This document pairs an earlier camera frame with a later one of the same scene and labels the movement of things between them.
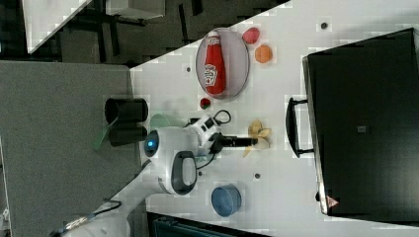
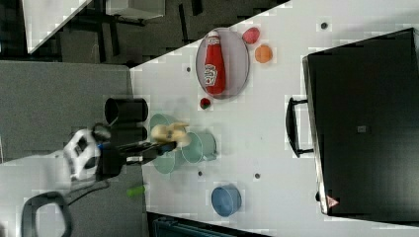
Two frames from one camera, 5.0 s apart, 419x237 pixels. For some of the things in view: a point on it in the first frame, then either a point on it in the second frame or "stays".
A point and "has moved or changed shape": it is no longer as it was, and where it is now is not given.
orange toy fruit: x=263 y=53 stays
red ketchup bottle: x=215 y=76 stays
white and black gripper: x=209 y=132 -> x=90 y=153
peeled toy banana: x=262 y=134 has moved or changed shape
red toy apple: x=251 y=36 stays
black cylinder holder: x=125 y=111 stays
